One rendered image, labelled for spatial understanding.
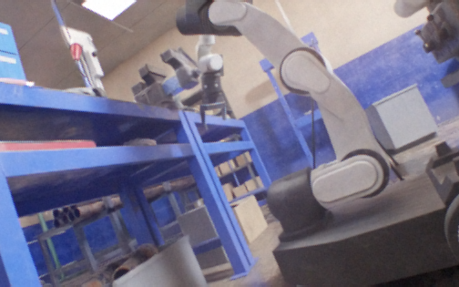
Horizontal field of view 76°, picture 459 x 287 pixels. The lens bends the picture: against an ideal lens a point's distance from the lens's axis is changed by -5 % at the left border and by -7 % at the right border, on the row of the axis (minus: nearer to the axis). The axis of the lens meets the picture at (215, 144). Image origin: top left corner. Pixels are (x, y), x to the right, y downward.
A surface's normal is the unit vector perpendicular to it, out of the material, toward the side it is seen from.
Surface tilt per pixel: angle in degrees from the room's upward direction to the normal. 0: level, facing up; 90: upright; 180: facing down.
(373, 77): 90
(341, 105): 113
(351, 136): 90
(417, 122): 90
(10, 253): 90
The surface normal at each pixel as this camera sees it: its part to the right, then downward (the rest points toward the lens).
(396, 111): -0.29, -0.02
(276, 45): -0.51, 0.09
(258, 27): -0.24, 0.43
